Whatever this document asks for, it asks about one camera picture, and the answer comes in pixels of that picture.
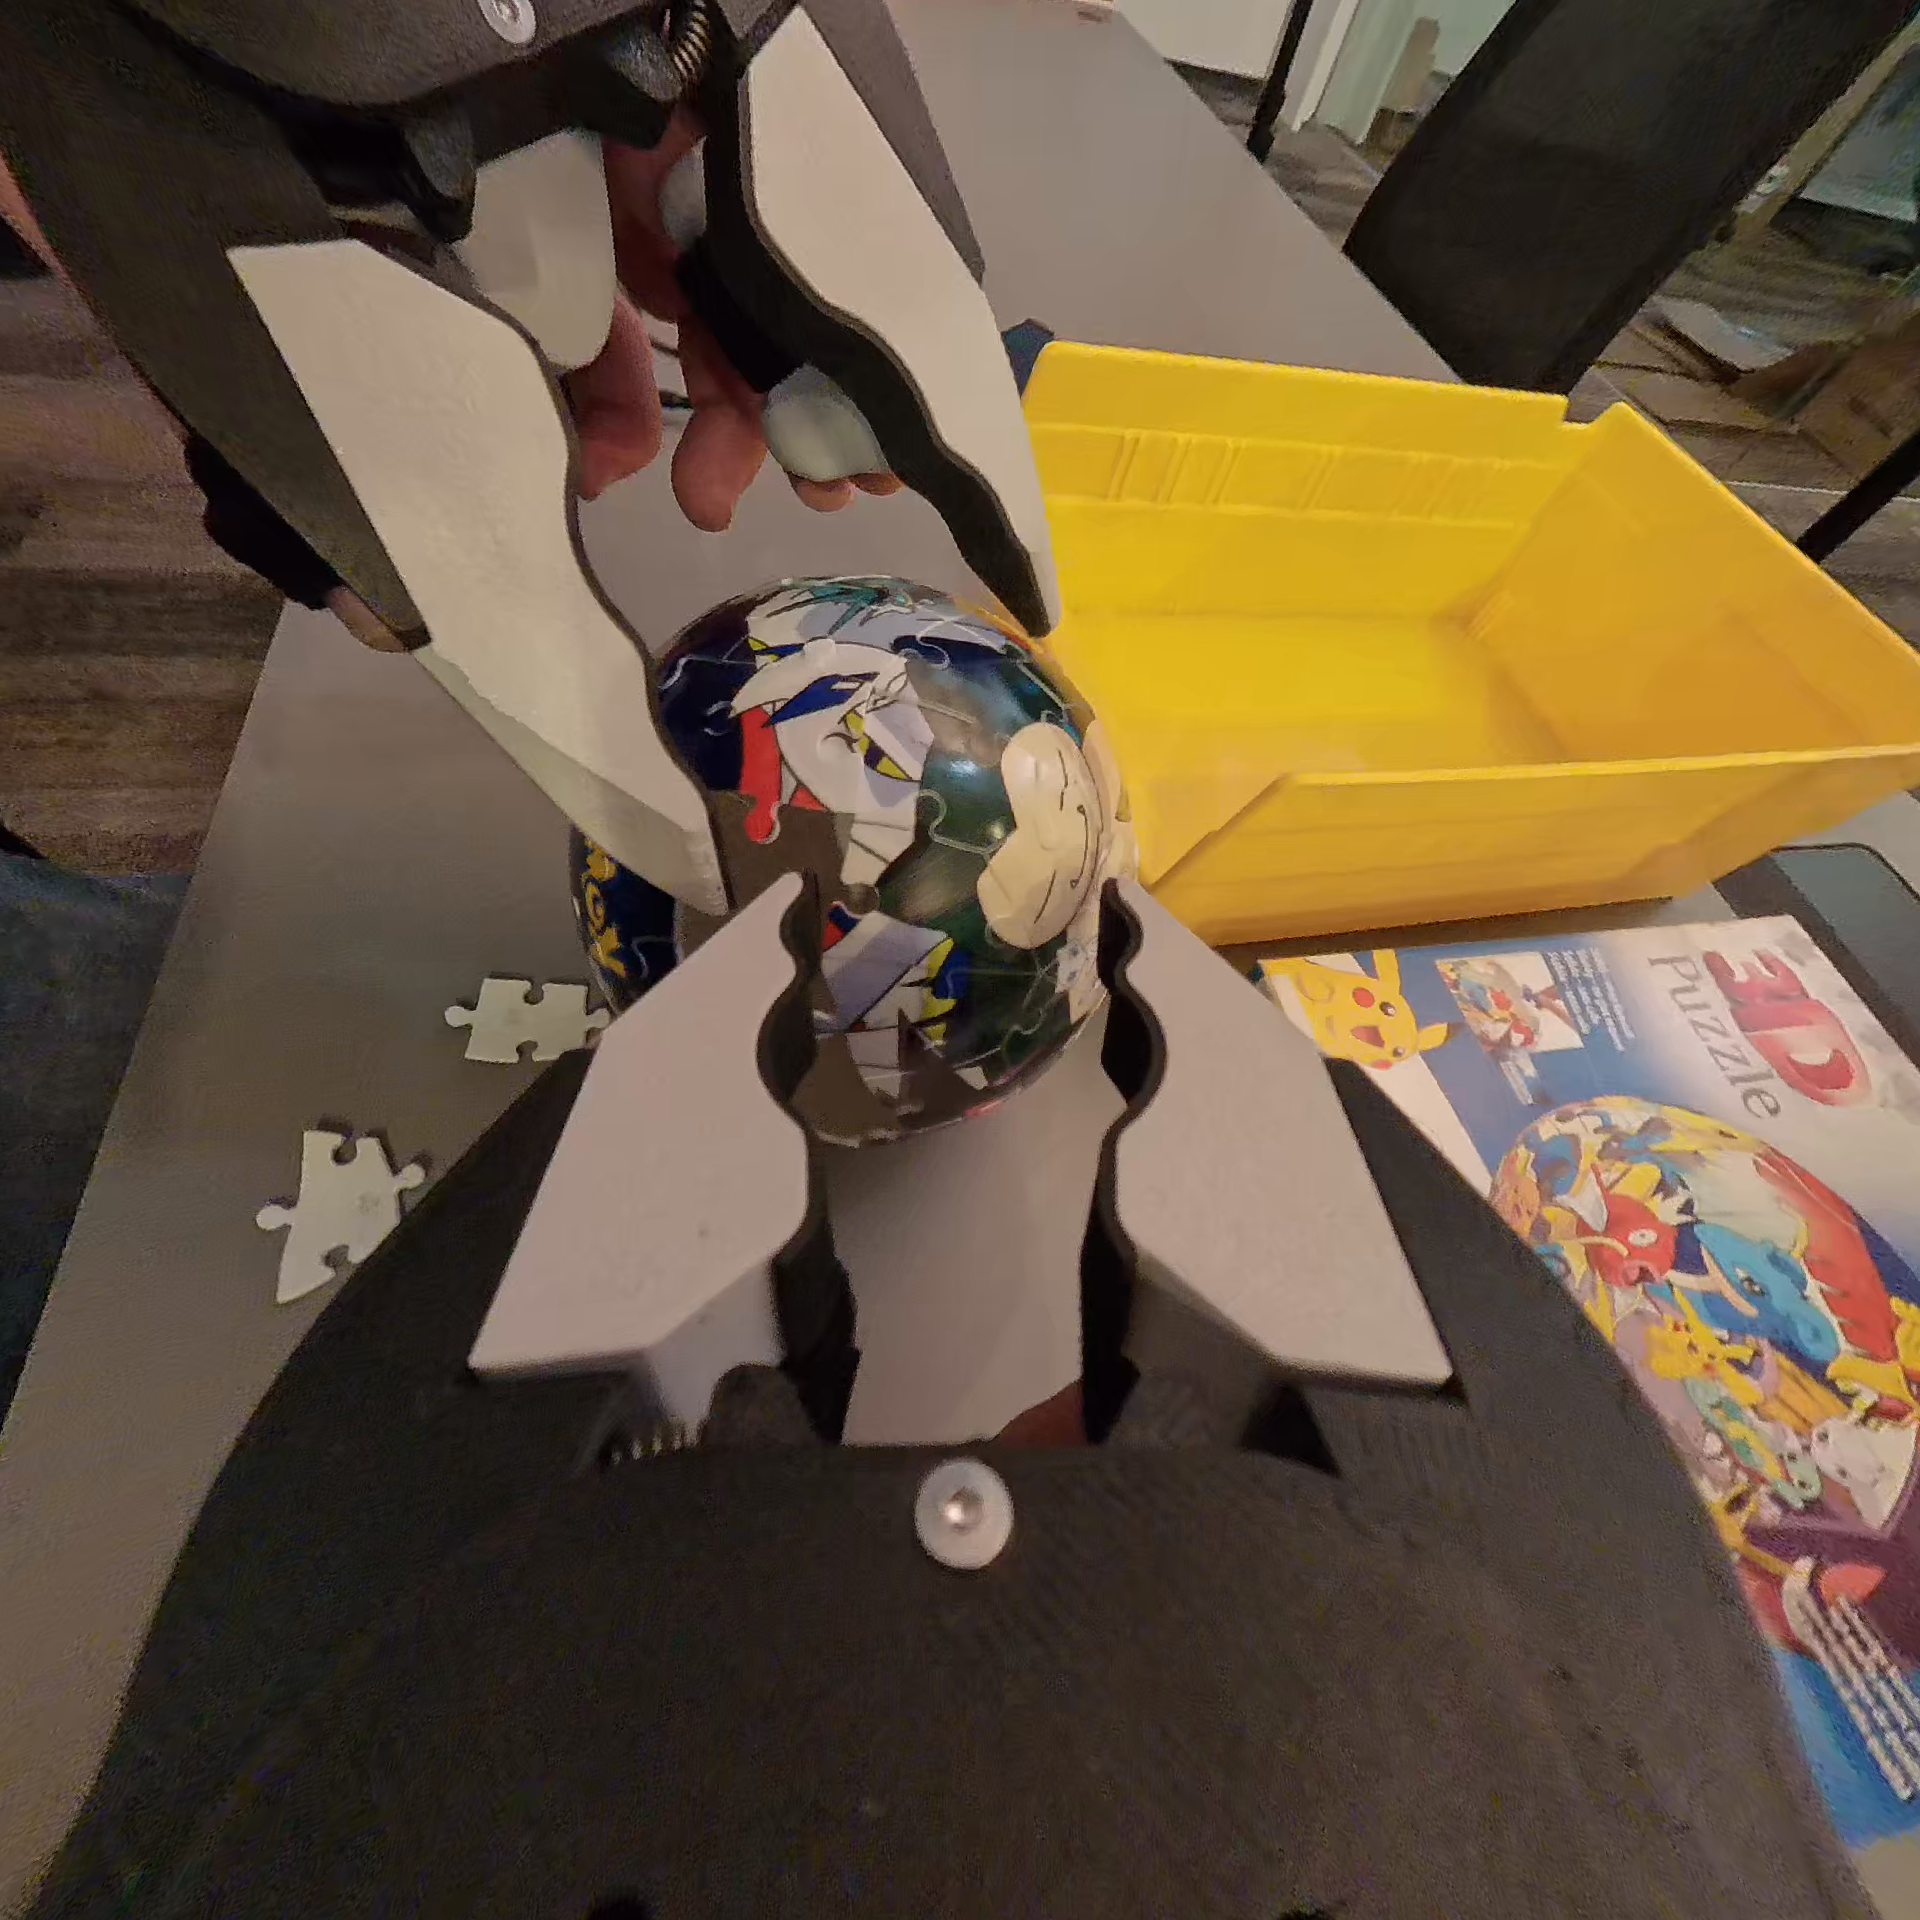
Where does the white-backed puzzle piece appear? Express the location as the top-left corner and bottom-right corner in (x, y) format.
(256, 1124), (433, 1307)
(447, 977), (614, 1068)

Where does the colourful puzzle ball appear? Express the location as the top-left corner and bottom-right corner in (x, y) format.
(569, 576), (1134, 1149)

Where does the yellow plastic bin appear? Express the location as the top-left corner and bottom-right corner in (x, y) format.
(1019, 344), (1920, 951)

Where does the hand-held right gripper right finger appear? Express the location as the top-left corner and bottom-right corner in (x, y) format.
(1080, 879), (1455, 1444)

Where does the printed puzzle box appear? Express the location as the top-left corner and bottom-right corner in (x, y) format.
(1257, 912), (1920, 1850)

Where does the black pole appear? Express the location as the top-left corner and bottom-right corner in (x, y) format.
(1247, 0), (1319, 165)

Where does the dark blue cloth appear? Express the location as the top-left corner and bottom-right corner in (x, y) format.
(0, 855), (194, 1419)

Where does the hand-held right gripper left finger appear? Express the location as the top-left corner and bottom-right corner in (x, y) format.
(468, 874), (860, 1443)

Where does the black chair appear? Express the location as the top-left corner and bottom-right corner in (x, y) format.
(1342, 0), (1920, 401)

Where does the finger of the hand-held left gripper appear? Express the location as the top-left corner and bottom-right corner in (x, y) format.
(228, 231), (731, 921)
(680, 12), (1057, 636)

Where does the black metal leg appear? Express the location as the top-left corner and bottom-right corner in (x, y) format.
(1793, 427), (1920, 569)

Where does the person's left hand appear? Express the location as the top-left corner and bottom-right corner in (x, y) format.
(568, 105), (905, 535)

